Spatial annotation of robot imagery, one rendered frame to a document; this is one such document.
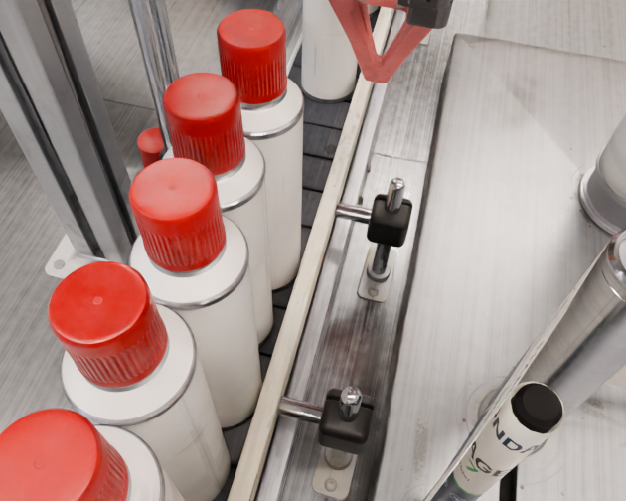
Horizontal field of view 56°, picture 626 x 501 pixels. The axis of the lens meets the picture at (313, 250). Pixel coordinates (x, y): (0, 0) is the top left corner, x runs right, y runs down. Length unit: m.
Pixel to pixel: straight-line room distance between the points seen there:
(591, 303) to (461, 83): 0.38
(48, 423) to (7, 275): 0.37
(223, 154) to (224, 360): 0.10
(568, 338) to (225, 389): 0.18
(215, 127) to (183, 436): 0.13
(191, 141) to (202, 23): 0.51
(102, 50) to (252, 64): 0.47
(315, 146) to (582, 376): 0.31
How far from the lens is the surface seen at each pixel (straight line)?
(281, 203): 0.35
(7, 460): 0.19
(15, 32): 0.37
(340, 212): 0.44
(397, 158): 0.60
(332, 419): 0.35
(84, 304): 0.21
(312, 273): 0.40
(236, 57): 0.29
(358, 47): 0.37
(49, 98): 0.39
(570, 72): 0.67
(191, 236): 0.23
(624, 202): 0.51
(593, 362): 0.30
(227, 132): 0.26
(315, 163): 0.51
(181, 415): 0.25
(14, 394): 0.50
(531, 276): 0.48
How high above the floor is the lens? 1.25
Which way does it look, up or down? 55 degrees down
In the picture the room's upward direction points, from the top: 3 degrees clockwise
